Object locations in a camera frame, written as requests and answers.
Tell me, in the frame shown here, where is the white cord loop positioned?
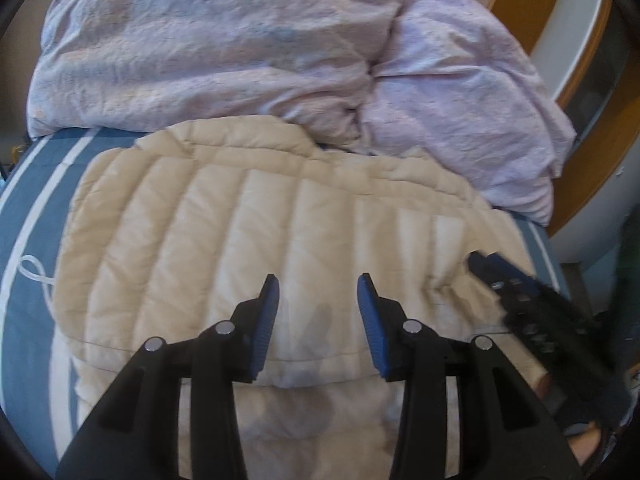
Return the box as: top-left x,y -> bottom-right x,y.
19,255 -> 57,317

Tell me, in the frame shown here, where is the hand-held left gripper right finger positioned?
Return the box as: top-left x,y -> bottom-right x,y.
356,272 -> 584,480

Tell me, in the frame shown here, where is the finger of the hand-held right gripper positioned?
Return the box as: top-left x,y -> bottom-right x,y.
467,251 -> 543,313

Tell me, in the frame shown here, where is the blue white striped bed sheet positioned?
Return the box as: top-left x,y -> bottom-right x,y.
0,127 -> 571,480

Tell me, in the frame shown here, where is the lilac crumpled duvet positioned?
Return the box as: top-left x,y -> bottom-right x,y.
27,0 -> 578,226

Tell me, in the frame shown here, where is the beige puffer jacket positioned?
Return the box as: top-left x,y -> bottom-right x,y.
50,115 -> 548,480

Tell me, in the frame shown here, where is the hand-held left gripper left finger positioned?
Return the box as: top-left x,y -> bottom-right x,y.
55,274 -> 281,480

